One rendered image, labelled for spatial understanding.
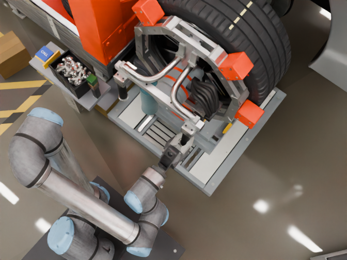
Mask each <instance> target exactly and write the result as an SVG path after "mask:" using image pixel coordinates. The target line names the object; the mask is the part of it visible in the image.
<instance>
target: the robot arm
mask: <svg viewBox="0 0 347 260"><path fill-rule="evenodd" d="M63 123H64V122H63V120H62V118H61V117H60V116H59V115H58V114H56V113H55V112H53V111H51V110H48V109H46V108H41V107H37V108H34V109H33V110H32V111H31V112H30V113H29V114H28V115H27V117H26V119H25V120H24V122H23V123H22V125H21V126H20V128H19V129H18V131H17V132H16V133H15V135H14V136H13V137H12V139H11V140H10V143H9V147H8V159H9V164H10V167H11V170H12V172H13V174H14V176H15V177H16V179H17V180H18V181H19V183H21V184H22V185H23V186H25V187H26V188H28V189H31V188H37V189H39V190H40V191H42V192H43V193H45V194H47V195H48V196H50V197H51V198H53V199H54V200H56V201H58V202H59V203H61V204H62V205H64V206H66V207H67V208H69V211H68V213H67V215H66V216H65V217H61V218H60V219H58V220H57V221H56V222H55V223H54V224H53V225H52V227H51V229H50V232H49V234H48V245H49V247H50V248H51V249H52V250H53V251H54V252H55V253H57V254H59V255H61V256H62V257H64V258H66V259H67V260H113V257H114V252H115V248H114V244H113V243H112V242H111V241H110V240H108V239H106V238H101V237H97V236H95V235H94V233H95V230H96V228H97V227H99V228H101V229H103V230H104V231H106V232H108V233H109V234H111V235H112V236H114V237H115V238H117V239H119V240H120V241H122V242H123V243H124V244H125V245H127V246H128V247H127V251H128V252H129V253H131V254H133V255H136V256H141V257H147V256H148V255H149V254H150V251H151V250H152V246H153V244H154V241H155V238H156V235H157V233H158V230H159V229H160V226H162V225H164V224H165V223H166V221H167V220H168V217H169V212H168V209H167V208H166V206H165V205H164V204H163V203H162V202H161V201H160V200H159V199H158V198H157V197H156V196H155V194H156V193H157V192H158V190H159V189H160V188H163V186H162V185H163V184H164V183H165V178H166V174H165V172H166V171H167V170H168V169H169V168H172V169H174V168H175V167H176V166H177V165H178V163H179V162H181V161H182V160H183V159H185V158H186V157H187V155H188V153H189V151H190V148H191V146H192V144H193V141H194V136H192V137H191V139H190V140H189V141H188V142H187V143H186V145H184V146H182V147H181V149H180V150H181V153H180V151H178V150H177V149H176V148H175V147H176V146H177V145H178V141H179V140H180V139H181V137H182V132H180V133H178V134H177V135H175V136H173V137H172V138H171V139H169V140H168V141H167V142H166V144H165V146H164V148H163V149H164V152H162V155H161V159H160V160H159V162H158V167H156V166H154V165H153V166H152V167H151V168H150V167H148V168H147V169H146V170H145V172H144V173H143V174H142V175H141V177H140V178H139V179H138V180H137V182H136V183H135V184H134V185H133V186H132V188H131V189H130V190H129V191H127V194H126V195H125V196H124V201H125V202H126V204H127V205H128V206H129V207H130V208H131V209H132V210H133V211H135V212H136V213H138V214H140V213H141V216H140V218H139V221H138V223H135V222H133V221H132V220H130V219H129V218H127V217H126V216H124V215H123V214H121V213H120V212H118V211H117V210H115V209H114V208H112V207H111V206H109V205H108V202H109V199H110V195H109V193H108V191H107V190H106V189H105V188H104V187H102V186H99V184H97V183H94V182H89V181H88V179H87V177H86V176H85V174H84V172H83V171H82V169H81V167H80V165H79V164H78V162H77V160H76V158H75V157H74V155H73V153H72V151H71V150H70V148H69V146H68V144H67V143H66V141H65V139H64V137H63V134H62V132H61V130H60V128H61V127H62V125H63Z"/></svg>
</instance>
